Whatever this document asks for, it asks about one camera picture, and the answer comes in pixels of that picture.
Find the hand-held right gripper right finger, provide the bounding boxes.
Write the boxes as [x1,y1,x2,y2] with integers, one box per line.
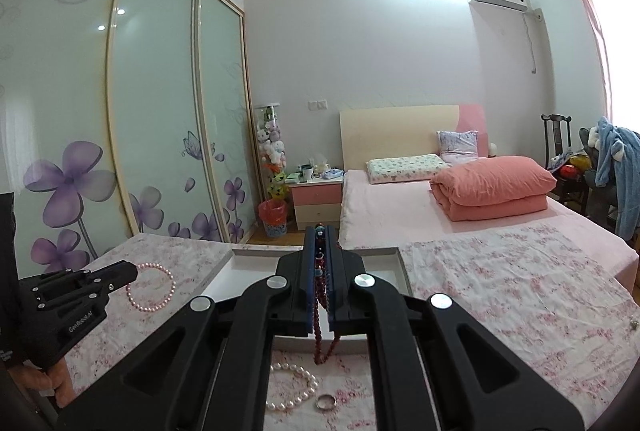
[325,225,586,431]

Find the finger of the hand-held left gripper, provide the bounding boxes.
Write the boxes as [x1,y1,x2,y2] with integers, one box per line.
[20,261,138,308]

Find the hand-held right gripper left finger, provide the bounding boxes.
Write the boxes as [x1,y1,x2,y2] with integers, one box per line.
[57,226,321,431]

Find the dark red bead strand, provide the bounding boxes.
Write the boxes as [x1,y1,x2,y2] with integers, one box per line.
[312,222,343,364]

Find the grey cardboard box tray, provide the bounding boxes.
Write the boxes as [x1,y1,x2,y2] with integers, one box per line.
[202,245,416,354]

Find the pink pearl bracelet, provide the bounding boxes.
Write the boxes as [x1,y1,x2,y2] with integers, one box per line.
[126,262,176,313]

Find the person's left hand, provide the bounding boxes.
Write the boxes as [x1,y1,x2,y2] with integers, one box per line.
[14,358,76,409]

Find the red waste bin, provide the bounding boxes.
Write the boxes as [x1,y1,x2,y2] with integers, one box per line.
[258,200,289,238]

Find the pink and cream nightstand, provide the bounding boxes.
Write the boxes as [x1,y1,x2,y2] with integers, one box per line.
[290,176,346,232]

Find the bed with pink sheet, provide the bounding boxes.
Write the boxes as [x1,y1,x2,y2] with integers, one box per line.
[337,156,640,272]

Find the clear tube of plush toys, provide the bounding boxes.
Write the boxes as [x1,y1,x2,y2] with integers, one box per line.
[254,104,288,212]

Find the floral print pillow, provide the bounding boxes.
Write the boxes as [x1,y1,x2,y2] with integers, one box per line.
[366,154,451,184]

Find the pink floral table cloth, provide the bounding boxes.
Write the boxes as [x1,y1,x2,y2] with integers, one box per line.
[65,211,636,431]

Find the frosted wardrobe door butterfly print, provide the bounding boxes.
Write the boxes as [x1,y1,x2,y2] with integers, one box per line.
[107,0,226,242]

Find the cream and pink headboard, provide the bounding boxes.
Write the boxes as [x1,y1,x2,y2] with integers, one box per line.
[339,104,488,172]

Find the frosted wardrobe door large flowers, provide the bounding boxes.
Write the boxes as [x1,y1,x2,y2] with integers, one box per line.
[0,0,133,272]

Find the folded salmon pink quilt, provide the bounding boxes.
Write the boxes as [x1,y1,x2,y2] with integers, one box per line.
[430,156,557,222]

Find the light purple pillow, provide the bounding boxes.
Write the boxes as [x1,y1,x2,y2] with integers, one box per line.
[436,130,480,163]

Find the frosted wardrobe door small flowers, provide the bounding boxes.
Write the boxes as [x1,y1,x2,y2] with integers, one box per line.
[195,0,261,244]

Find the pile of colourful toys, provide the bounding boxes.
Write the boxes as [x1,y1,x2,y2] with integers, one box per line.
[550,151,593,179]

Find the dark wooden chair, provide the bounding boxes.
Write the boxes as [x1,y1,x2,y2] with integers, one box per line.
[541,114,591,207]

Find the blue plush garment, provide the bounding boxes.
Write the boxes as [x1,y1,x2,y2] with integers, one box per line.
[594,116,640,239]

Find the white air conditioner pipe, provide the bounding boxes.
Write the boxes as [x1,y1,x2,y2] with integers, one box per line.
[522,10,545,74]

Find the pink sheer curtain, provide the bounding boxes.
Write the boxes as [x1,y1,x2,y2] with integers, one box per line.
[559,0,640,122]

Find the white pearl bracelet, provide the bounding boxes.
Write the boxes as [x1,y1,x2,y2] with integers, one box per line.
[265,361,319,413]

